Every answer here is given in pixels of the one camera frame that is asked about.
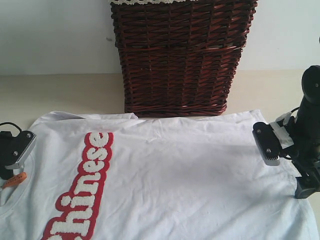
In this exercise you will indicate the white lace basket liner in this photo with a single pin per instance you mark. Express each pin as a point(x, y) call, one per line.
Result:
point(144, 2)

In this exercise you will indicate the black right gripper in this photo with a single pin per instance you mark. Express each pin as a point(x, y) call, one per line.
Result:
point(307, 161)

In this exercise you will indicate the black left camera mount bracket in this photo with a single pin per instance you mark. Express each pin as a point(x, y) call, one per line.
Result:
point(6, 155)

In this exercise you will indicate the brown wicker basket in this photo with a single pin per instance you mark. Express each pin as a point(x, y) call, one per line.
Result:
point(179, 59)

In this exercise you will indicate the orange neck label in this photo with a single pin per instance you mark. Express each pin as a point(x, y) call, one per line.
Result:
point(15, 180)

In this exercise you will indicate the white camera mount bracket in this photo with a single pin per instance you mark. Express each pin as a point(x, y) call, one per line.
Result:
point(278, 128)

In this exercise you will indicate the white t-shirt with red lettering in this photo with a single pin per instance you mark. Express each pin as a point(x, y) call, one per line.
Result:
point(117, 177)

